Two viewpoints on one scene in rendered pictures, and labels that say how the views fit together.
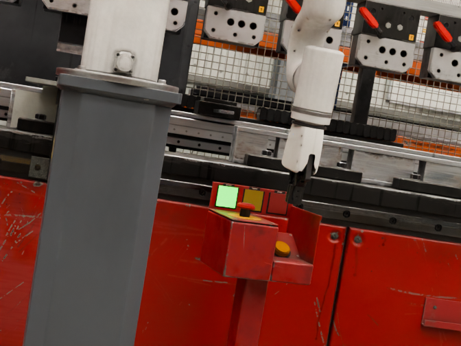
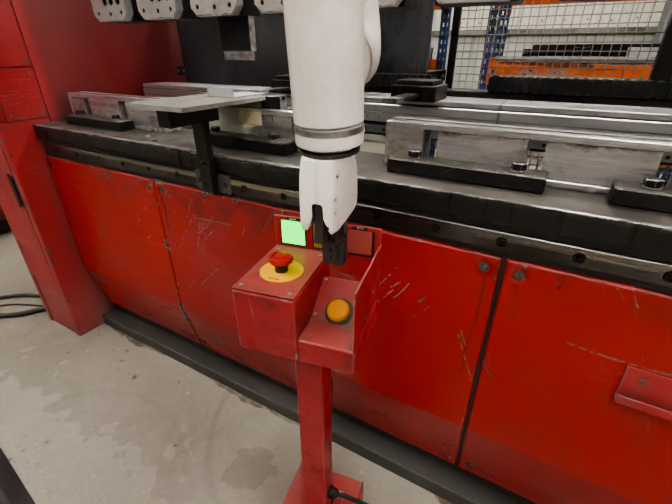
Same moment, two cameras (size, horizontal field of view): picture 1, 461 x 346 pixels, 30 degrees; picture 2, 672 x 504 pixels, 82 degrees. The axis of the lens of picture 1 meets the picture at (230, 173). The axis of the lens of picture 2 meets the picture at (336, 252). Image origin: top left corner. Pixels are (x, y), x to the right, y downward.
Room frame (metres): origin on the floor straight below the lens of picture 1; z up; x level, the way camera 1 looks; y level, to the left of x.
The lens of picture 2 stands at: (1.45, -0.46, 1.10)
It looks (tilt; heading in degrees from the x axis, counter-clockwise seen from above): 28 degrees down; 39
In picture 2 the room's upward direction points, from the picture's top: straight up
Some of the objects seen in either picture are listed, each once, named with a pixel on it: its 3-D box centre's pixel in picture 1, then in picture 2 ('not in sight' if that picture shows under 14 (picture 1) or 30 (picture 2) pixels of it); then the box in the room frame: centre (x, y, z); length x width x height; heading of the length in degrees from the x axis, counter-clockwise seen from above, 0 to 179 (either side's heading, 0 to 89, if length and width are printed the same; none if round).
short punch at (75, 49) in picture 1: (79, 35); (237, 38); (2.15, 0.43, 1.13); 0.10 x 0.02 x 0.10; 99
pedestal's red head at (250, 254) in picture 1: (260, 232); (311, 288); (1.85, -0.08, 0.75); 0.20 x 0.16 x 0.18; 110
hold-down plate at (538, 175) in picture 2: (302, 168); (462, 171); (2.19, -0.18, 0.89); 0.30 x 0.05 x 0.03; 99
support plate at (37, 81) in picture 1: (69, 86); (200, 101); (2.00, 0.40, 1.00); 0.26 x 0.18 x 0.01; 9
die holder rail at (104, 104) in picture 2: not in sight; (121, 110); (2.06, 0.97, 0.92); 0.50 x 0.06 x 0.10; 99
